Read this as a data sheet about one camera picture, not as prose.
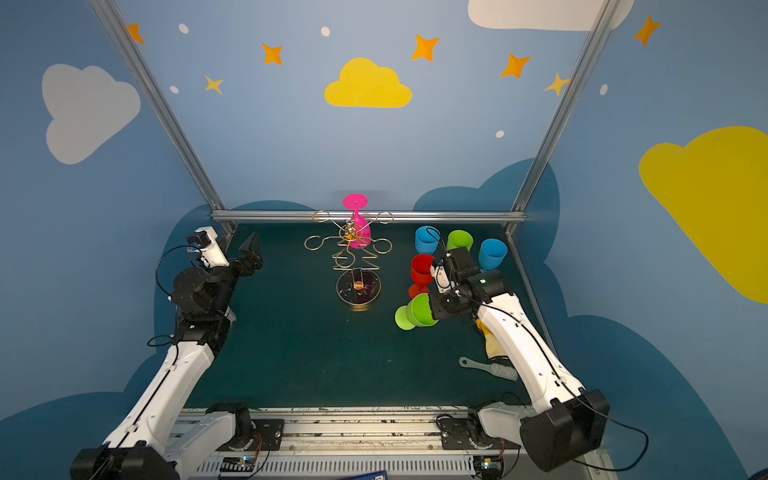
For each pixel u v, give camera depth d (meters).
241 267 0.65
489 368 0.86
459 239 1.00
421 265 0.98
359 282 1.01
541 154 0.98
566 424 0.38
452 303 0.64
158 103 0.84
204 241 0.59
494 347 0.88
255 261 0.68
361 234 0.80
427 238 1.00
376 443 0.74
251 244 0.66
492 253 0.94
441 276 0.71
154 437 0.41
